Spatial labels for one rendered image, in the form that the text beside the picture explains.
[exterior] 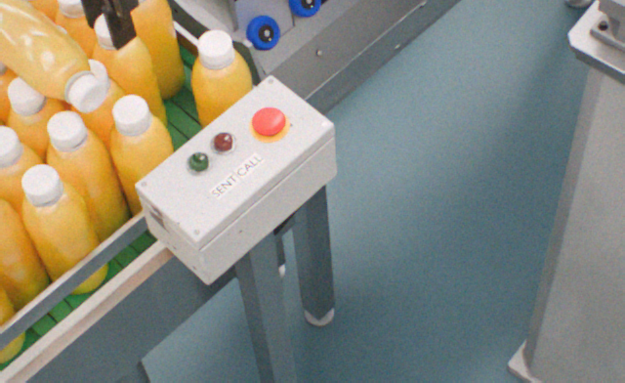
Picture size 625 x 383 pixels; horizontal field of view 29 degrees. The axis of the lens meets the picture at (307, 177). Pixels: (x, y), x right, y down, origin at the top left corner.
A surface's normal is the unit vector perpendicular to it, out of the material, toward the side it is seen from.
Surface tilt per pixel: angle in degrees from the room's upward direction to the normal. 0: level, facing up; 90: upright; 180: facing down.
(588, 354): 90
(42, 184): 0
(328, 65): 70
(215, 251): 90
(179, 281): 90
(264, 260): 90
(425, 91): 0
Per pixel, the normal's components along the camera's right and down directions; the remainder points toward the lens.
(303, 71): 0.64, 0.37
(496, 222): -0.06, -0.54
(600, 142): -0.62, 0.68
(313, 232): 0.70, 0.58
